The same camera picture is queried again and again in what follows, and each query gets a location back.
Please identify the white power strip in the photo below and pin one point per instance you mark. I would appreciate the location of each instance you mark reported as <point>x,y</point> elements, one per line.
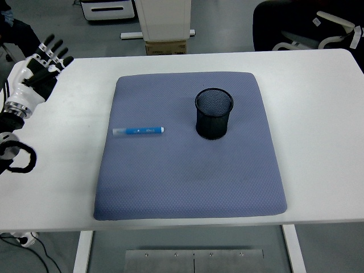
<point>27,239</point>

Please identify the white grey office chair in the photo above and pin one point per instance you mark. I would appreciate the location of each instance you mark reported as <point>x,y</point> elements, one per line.
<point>304,39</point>

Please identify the white floor base bar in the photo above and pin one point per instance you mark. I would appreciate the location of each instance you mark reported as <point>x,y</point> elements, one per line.
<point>130,35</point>

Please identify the blue marker with white cap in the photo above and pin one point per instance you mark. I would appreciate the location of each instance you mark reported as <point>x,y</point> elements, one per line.
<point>139,130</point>

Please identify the white table leg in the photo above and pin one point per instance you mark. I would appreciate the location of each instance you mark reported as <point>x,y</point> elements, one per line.
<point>294,250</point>
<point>82,250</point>

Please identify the brown cardboard box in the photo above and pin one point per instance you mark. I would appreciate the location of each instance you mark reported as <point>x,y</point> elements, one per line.
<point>165,47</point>

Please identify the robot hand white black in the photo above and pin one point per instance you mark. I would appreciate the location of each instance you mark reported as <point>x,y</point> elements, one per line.
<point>28,92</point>

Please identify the black garment with white tag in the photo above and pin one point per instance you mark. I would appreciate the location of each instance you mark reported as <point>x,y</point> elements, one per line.
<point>357,35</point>

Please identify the blue-grey textured mat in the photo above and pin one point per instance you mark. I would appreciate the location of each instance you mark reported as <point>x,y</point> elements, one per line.
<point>170,176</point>

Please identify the black mesh pen holder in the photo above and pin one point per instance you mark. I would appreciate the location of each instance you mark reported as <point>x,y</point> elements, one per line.
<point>211,128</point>

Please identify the white appliance with black slot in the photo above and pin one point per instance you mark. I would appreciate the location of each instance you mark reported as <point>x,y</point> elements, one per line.
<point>108,12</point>

